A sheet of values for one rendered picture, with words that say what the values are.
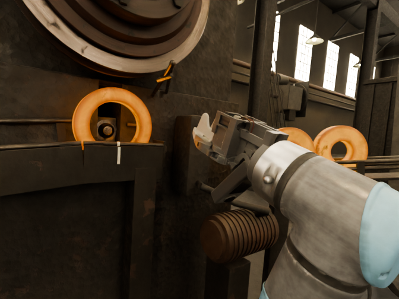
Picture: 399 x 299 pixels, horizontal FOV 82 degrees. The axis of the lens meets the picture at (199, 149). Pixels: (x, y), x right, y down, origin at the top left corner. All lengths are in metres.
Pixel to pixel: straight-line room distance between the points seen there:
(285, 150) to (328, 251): 0.12
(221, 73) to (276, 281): 0.77
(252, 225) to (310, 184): 0.41
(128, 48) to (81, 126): 0.21
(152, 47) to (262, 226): 0.55
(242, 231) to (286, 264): 0.34
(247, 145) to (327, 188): 0.14
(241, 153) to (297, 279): 0.18
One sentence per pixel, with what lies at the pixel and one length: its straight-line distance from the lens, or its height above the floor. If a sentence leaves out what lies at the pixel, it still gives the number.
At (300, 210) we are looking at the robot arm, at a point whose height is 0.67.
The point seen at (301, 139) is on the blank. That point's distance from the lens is 0.75.
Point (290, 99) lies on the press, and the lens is 8.40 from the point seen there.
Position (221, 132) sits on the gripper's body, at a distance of 0.39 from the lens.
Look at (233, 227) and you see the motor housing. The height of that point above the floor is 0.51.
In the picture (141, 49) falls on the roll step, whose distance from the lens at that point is 0.60.
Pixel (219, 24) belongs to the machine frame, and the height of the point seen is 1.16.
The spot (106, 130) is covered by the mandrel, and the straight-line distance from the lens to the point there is 0.69.
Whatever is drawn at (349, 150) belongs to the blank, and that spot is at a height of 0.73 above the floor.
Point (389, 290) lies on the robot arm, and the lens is 0.43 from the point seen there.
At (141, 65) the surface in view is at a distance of 0.61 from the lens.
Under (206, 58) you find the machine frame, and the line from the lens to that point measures 0.91.
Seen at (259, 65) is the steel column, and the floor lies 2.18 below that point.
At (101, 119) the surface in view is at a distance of 0.71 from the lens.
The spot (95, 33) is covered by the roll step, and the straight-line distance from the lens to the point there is 0.58.
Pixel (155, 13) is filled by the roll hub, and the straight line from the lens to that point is 0.57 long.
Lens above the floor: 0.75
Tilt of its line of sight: 4 degrees down
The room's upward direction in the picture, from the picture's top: 4 degrees clockwise
